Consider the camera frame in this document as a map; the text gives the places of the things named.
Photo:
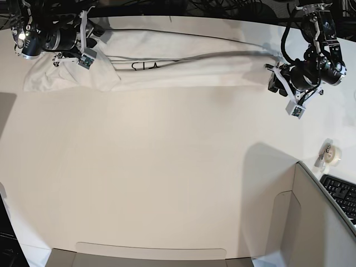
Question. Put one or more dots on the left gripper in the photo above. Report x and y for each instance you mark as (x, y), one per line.
(299, 91)

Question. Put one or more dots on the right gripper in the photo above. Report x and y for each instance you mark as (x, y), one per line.
(73, 38)

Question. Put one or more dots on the white printed t-shirt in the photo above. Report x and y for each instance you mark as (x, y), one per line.
(139, 53)

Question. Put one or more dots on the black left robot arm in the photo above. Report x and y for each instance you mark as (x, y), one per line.
(323, 61)

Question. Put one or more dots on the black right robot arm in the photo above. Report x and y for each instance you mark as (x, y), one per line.
(59, 27)

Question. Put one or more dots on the clear tape dispenser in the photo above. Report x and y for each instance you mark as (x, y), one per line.
(329, 154)

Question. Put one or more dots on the black computer keyboard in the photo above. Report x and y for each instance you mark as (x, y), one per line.
(343, 193)

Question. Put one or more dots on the grey right partition panel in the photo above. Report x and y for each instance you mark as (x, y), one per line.
(308, 228)

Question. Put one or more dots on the grey partition panel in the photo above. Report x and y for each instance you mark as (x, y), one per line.
(90, 254)
(308, 228)

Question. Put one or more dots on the grey front partition panel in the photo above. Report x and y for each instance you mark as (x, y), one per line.
(90, 254)

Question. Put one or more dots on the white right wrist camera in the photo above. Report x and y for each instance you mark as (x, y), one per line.
(87, 58)

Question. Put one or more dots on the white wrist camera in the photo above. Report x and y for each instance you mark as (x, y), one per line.
(293, 109)
(87, 58)

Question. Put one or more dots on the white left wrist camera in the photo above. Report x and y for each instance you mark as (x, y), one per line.
(293, 109)

